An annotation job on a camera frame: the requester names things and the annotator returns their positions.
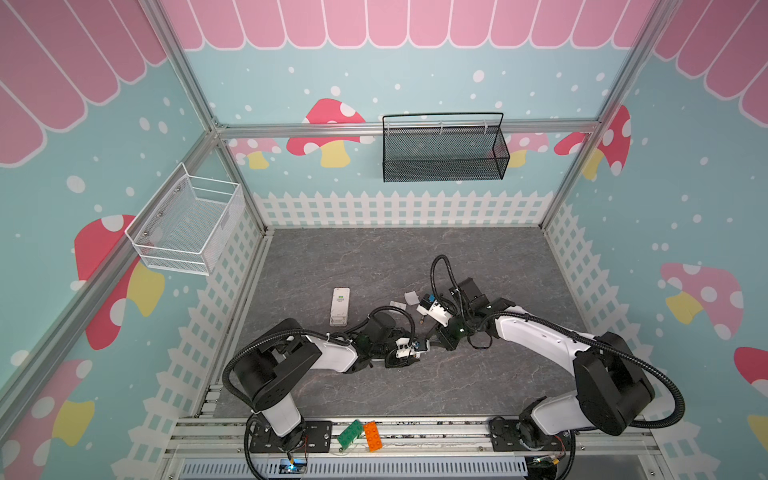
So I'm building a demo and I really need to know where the white wire wall basket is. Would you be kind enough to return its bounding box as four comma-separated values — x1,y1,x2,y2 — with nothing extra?
125,164,245,276

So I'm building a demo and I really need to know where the white battery cover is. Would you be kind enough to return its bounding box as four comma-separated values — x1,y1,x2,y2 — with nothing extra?
404,291,420,306
389,301,407,313

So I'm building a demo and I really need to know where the white remote control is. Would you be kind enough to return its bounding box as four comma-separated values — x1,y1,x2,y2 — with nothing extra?
329,287,351,327

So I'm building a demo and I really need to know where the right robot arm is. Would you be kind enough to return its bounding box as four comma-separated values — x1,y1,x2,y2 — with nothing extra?
435,274,686,448

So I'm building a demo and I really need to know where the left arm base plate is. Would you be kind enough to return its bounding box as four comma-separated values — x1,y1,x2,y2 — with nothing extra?
248,420,333,454

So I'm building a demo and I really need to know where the black mesh wall basket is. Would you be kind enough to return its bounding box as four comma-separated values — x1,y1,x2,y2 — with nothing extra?
381,112,511,183

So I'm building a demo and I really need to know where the orange toy brick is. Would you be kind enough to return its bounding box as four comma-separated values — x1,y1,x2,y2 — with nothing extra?
363,421,383,453

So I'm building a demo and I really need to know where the green toy brick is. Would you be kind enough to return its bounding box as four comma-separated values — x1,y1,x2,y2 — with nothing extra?
337,419,364,452

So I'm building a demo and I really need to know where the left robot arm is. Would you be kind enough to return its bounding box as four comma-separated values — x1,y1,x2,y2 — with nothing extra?
221,305,430,440

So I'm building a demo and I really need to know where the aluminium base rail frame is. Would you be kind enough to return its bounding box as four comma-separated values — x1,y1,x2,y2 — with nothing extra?
155,416,673,479

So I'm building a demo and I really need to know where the small green circuit board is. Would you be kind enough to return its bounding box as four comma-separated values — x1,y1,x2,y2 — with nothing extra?
278,459,308,475

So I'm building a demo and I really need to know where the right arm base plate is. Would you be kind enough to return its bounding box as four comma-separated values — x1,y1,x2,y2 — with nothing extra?
488,416,571,454

